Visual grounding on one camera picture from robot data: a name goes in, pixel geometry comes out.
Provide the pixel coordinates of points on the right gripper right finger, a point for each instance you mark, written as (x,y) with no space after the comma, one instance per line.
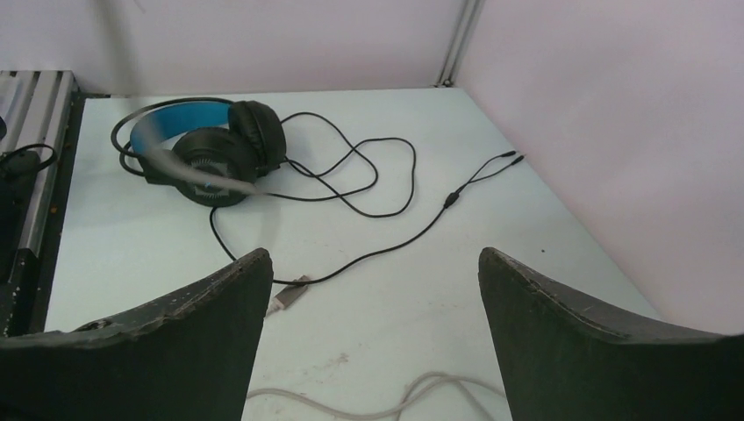
(566,355)

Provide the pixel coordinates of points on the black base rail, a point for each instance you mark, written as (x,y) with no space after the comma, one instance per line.
(35,107)

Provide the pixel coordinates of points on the black blue headphones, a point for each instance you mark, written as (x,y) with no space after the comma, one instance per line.
(241,140)

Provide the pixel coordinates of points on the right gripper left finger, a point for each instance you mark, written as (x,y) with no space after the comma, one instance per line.
(187,355)

